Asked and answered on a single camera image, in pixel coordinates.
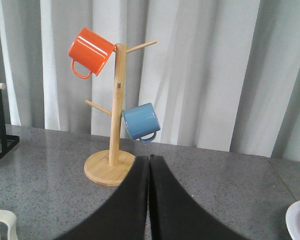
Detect blue enamel mug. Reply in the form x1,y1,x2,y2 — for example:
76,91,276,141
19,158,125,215
121,103,161,143

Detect wooden mug tree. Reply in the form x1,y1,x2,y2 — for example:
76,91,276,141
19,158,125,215
84,40,158,187

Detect black metal mug rack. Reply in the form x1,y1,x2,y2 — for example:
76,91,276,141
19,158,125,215
0,82,20,160

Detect white plate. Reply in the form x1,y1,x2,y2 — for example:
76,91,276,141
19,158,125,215
285,200,300,240

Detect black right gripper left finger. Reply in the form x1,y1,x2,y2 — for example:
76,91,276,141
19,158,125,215
58,156,150,240

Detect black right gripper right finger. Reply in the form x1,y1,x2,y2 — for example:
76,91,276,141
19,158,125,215
148,155,245,240

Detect orange enamel mug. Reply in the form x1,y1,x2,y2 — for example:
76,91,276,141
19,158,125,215
68,27,116,79

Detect grey pleated curtain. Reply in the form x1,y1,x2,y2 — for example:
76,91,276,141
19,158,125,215
0,0,300,161

